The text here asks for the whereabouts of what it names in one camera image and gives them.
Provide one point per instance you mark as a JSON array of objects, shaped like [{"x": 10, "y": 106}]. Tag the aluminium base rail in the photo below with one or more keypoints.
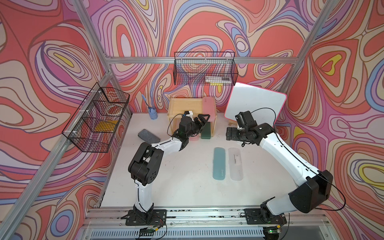
[{"x": 204, "y": 223}]

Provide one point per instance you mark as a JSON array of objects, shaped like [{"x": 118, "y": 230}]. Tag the wooden board easel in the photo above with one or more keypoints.
[{"x": 232, "y": 123}]

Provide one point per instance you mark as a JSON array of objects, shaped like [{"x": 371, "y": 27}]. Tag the blue giraffe pen holder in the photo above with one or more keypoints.
[{"x": 151, "y": 110}]

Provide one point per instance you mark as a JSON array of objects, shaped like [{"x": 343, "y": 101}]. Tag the yellow item in basket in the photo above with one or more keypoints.
[{"x": 105, "y": 126}]

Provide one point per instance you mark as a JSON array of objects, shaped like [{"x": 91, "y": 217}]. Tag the black wire basket left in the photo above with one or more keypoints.
[{"x": 100, "y": 104}]

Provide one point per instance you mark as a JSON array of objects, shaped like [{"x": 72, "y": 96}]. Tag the pink pencil case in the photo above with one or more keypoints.
[
  {"x": 194, "y": 138},
  {"x": 209, "y": 108}
]

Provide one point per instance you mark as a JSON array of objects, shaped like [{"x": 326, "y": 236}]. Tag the clear pencil case with label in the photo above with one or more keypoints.
[{"x": 235, "y": 164}]

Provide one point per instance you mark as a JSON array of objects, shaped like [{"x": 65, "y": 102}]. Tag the black wire basket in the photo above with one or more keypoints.
[
  {"x": 190, "y": 68},
  {"x": 100, "y": 104}
]

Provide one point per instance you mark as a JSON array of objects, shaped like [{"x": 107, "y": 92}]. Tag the marker box in basket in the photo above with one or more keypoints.
[{"x": 216, "y": 80}]

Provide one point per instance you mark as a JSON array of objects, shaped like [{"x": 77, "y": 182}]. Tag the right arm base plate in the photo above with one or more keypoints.
[{"x": 263, "y": 217}]

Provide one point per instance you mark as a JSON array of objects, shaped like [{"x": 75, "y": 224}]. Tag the wooden shelf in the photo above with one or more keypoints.
[{"x": 179, "y": 105}]

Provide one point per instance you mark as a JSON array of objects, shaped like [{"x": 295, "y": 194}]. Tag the aluminium frame post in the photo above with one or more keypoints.
[{"x": 51, "y": 64}]

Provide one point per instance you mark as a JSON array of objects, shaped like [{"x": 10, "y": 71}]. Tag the dark green pencil case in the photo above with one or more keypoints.
[{"x": 206, "y": 135}]

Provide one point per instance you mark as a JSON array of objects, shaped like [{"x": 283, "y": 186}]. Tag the grey textured case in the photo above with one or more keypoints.
[{"x": 148, "y": 137}]

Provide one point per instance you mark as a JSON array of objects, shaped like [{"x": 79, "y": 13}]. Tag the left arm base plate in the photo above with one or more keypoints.
[{"x": 145, "y": 216}]

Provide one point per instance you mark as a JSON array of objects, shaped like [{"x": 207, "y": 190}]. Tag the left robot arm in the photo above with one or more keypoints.
[{"x": 147, "y": 160}]

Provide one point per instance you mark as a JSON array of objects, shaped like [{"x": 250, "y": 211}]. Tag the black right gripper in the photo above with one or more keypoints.
[{"x": 234, "y": 130}]

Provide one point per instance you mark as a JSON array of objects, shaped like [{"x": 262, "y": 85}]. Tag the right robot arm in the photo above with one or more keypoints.
[{"x": 313, "y": 186}]

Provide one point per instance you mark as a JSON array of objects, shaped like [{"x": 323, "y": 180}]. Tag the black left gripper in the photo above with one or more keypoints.
[{"x": 200, "y": 126}]

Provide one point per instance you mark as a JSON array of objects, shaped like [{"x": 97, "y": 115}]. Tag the black wire basket back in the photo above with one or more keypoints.
[{"x": 190, "y": 68}]

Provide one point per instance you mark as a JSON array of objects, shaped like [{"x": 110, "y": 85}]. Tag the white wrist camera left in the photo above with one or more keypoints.
[{"x": 188, "y": 114}]

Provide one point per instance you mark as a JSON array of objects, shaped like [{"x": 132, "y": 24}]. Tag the teal pencil case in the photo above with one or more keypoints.
[{"x": 219, "y": 164}]

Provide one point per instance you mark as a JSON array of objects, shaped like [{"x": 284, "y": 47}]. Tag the white board pink frame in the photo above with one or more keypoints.
[{"x": 265, "y": 105}]

